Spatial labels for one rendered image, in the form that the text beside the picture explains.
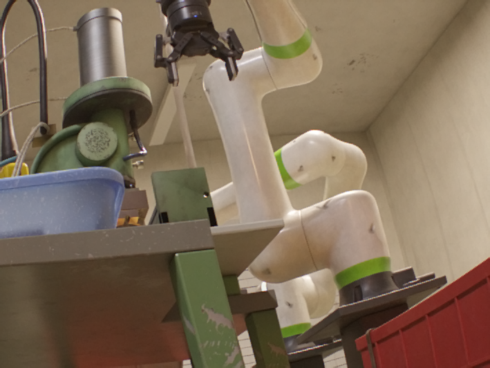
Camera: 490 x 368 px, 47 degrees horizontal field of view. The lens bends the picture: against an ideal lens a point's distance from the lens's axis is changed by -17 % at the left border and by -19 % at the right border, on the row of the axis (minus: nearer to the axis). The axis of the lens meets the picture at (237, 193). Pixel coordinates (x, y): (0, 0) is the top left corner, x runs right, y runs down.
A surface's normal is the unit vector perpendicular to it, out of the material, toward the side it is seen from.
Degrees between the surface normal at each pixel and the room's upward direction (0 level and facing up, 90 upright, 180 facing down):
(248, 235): 180
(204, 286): 90
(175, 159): 90
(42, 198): 100
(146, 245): 90
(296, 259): 131
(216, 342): 90
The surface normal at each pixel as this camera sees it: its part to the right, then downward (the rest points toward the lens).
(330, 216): -0.31, -0.33
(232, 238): 0.23, 0.90
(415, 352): -0.93, 0.09
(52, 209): 0.31, -0.26
